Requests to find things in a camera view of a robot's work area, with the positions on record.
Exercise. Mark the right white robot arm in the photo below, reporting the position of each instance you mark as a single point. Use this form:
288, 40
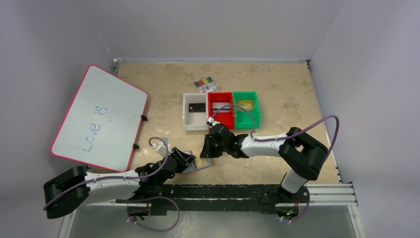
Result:
304, 154

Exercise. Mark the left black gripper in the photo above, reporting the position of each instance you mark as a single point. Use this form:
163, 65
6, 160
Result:
186, 159

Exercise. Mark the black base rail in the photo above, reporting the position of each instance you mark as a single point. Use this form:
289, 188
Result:
266, 199

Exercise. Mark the green plastic bin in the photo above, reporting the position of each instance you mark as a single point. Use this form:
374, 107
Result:
242, 119

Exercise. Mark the white plastic bin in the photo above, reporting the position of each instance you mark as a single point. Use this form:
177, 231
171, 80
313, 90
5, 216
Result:
194, 121

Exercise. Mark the silver credit card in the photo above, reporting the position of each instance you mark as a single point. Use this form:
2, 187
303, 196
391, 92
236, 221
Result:
222, 107

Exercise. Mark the pack of coloured markers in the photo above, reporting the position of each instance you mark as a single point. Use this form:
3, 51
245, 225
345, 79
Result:
206, 85

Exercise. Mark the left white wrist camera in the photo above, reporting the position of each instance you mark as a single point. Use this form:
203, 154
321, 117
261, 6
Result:
161, 147

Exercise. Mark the gold card in bin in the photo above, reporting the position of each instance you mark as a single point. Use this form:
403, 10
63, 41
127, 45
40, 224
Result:
246, 104

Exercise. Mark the black credit card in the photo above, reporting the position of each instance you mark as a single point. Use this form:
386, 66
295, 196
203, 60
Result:
197, 108

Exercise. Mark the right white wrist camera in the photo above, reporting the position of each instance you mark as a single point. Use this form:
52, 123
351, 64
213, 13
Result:
212, 122

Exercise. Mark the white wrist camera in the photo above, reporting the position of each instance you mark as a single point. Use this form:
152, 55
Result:
161, 147
212, 122

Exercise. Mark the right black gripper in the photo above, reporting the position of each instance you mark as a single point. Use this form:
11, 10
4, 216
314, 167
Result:
207, 146

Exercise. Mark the pink leather card holder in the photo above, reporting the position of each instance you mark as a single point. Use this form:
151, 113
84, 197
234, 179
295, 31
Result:
199, 163

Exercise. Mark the red plastic bin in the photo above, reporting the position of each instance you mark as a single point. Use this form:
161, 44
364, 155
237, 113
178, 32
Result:
224, 117

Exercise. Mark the red framed whiteboard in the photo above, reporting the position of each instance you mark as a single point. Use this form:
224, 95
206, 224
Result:
102, 122

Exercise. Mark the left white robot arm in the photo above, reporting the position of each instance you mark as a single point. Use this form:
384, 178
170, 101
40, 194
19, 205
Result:
78, 187

